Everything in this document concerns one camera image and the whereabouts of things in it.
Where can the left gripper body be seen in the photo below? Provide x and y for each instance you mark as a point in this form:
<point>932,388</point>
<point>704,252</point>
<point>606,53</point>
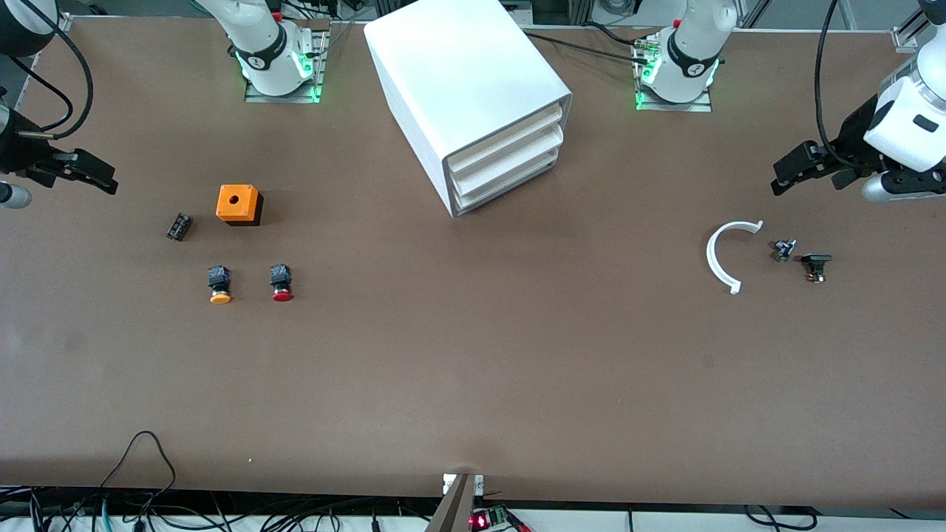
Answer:
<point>851,142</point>

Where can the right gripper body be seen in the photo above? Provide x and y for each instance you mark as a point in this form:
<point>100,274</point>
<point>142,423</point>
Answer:
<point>16,150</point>

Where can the white plastic drawer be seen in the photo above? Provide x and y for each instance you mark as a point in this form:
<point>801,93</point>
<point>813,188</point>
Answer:
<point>510,159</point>
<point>510,181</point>
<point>510,135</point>

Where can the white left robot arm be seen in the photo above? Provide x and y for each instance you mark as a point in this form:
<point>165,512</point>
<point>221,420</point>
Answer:
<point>687,59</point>

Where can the yellow push button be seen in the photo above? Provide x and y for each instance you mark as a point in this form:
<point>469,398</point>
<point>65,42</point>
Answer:
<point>219,284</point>

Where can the red push button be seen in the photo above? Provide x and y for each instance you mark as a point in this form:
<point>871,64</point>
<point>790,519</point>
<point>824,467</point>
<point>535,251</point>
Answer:
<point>281,283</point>

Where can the white drawer cabinet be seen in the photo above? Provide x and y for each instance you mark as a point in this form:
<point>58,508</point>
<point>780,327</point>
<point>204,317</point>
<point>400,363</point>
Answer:
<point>458,66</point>

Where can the black terminal block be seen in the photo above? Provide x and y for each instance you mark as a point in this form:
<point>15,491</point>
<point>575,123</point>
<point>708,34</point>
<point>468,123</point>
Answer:
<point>179,227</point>

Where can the white semicircular clamp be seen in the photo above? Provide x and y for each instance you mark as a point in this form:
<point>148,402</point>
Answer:
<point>711,258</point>

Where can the orange box with hole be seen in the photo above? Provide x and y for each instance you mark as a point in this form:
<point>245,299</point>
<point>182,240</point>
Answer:
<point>238,203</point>

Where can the circuit board with red LED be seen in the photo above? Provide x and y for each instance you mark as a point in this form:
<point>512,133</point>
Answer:
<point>480,522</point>

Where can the small metal switch part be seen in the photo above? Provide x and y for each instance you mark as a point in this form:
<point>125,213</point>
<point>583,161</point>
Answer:
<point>783,250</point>

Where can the black flat-head switch part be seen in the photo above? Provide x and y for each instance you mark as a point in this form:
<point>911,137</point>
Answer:
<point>816,262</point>

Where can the aluminium frame profile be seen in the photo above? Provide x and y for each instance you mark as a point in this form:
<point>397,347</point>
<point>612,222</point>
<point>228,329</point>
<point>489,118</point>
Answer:
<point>65,22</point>
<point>907,38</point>

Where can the grey left arm base plate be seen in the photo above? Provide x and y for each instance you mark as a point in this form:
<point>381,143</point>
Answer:
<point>702,107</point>

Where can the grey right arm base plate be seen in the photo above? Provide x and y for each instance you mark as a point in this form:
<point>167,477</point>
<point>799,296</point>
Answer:
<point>255,96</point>

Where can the grey camera mount beam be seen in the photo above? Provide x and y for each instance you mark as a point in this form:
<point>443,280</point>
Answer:
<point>454,510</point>

